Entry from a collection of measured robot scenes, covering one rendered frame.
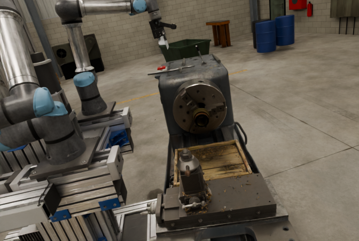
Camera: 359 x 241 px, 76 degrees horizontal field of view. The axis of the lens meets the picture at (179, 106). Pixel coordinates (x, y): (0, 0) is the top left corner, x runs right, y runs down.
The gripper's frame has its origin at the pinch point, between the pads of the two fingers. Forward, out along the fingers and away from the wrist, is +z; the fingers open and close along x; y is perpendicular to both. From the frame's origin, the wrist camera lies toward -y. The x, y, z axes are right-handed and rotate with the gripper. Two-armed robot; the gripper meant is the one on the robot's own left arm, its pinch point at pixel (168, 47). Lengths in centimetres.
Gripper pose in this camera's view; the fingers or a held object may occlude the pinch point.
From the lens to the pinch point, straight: 162.6
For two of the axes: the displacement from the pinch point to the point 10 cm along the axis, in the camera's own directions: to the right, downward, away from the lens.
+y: -9.5, 3.0, 0.1
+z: 2.8, 8.9, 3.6
